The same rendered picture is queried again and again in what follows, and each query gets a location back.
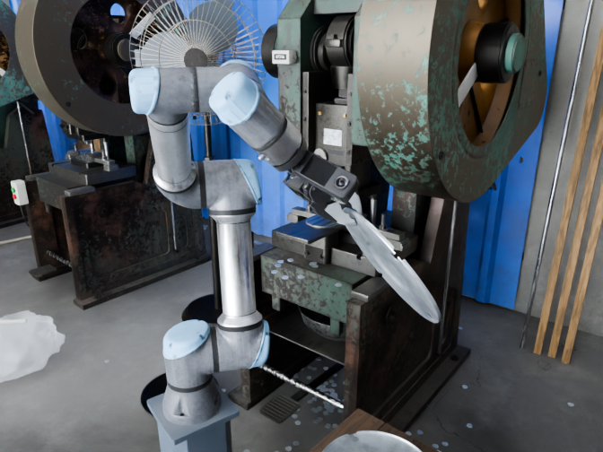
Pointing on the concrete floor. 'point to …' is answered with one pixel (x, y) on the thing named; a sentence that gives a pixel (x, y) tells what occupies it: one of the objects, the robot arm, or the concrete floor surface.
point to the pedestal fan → (205, 49)
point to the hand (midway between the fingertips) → (357, 219)
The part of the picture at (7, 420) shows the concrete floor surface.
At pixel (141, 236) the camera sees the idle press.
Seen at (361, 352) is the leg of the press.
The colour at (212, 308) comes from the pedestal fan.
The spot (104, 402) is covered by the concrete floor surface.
